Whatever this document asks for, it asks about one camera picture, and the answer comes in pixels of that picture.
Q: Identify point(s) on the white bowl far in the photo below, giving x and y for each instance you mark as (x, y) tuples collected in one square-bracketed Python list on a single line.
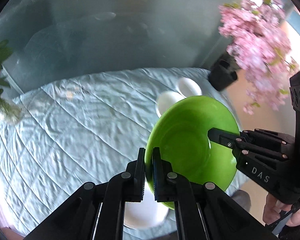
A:
[(187, 87)]

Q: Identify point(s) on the white plate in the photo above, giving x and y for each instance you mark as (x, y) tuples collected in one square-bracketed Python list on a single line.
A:
[(146, 214)]

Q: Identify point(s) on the clear glass vase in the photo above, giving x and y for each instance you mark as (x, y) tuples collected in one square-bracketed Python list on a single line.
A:
[(12, 113)]

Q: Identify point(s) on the pink cherry blossom branches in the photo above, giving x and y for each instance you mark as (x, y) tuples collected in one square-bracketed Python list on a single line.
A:
[(259, 47)]

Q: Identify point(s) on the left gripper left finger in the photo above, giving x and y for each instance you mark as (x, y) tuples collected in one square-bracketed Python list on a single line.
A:
[(96, 211)]

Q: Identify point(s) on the light blue quilted tablecloth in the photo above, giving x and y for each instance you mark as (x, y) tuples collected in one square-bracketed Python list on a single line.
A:
[(86, 128)]

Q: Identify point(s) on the white bowl near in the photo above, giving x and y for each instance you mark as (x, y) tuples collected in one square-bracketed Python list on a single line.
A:
[(165, 100)]

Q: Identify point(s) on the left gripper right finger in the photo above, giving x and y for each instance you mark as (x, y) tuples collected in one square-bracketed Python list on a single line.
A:
[(203, 211)]

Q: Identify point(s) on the green plastic bowl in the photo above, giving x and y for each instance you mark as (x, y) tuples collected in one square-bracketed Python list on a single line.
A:
[(181, 136)]

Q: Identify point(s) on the white bowl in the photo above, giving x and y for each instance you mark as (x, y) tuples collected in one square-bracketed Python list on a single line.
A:
[(165, 100), (187, 87)]

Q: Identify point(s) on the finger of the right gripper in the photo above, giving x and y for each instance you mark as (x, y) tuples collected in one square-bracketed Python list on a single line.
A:
[(261, 142)]

